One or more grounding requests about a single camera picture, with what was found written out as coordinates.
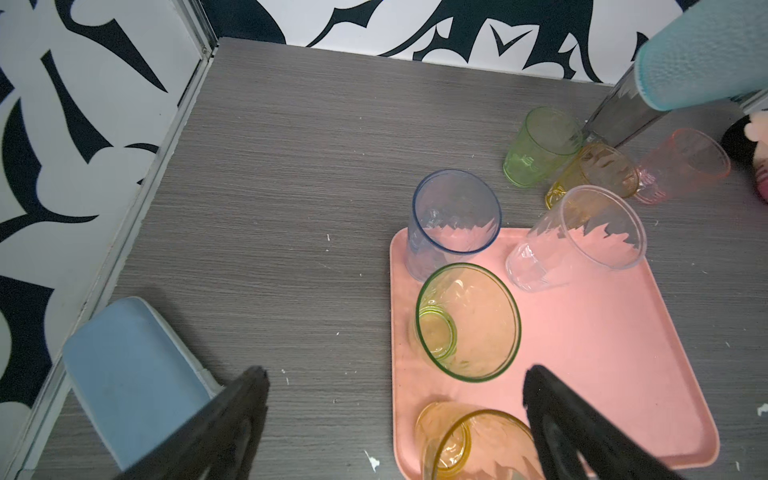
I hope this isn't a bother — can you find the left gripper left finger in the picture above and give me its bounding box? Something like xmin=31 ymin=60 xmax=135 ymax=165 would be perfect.
xmin=118 ymin=366 xmax=270 ymax=479

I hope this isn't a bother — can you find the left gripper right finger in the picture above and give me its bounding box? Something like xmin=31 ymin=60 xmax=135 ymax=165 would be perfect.
xmin=523 ymin=365 xmax=681 ymax=479

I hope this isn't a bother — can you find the pink tray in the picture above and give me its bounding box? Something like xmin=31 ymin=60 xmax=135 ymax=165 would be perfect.
xmin=389 ymin=231 xmax=720 ymax=479

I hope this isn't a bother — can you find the amber tall glass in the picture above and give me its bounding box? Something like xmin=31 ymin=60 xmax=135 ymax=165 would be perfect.
xmin=414 ymin=401 xmax=544 ymax=479

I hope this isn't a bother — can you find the yellow-green glass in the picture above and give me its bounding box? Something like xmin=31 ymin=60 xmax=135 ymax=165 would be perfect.
xmin=408 ymin=262 xmax=522 ymax=383

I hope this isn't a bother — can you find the clear tall glass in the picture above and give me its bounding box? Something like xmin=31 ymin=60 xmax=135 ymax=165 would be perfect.
xmin=505 ymin=185 xmax=647 ymax=292

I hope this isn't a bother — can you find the blue-purple glass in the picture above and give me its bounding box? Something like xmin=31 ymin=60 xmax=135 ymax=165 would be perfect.
xmin=405 ymin=169 xmax=502 ymax=282

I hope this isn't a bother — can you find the green small glass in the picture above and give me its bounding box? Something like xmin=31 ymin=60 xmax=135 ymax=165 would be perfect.
xmin=502 ymin=106 xmax=584 ymax=188

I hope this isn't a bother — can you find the pink glass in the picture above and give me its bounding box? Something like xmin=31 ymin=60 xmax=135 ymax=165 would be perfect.
xmin=634 ymin=128 xmax=731 ymax=205

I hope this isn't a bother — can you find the dark grey glass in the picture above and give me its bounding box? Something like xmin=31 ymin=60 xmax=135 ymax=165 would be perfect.
xmin=582 ymin=65 xmax=666 ymax=148

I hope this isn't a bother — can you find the teal glass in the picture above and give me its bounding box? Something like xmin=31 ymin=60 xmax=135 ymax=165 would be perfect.
xmin=634 ymin=0 xmax=767 ymax=111

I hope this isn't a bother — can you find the light blue grey dish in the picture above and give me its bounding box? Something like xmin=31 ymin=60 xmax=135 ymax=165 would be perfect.
xmin=62 ymin=297 xmax=223 ymax=470

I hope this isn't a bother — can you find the yellow short glass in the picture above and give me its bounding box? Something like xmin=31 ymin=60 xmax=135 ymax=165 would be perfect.
xmin=545 ymin=142 xmax=639 ymax=209

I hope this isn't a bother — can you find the pink plush doll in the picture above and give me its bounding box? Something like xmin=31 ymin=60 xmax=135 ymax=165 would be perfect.
xmin=743 ymin=110 xmax=767 ymax=201

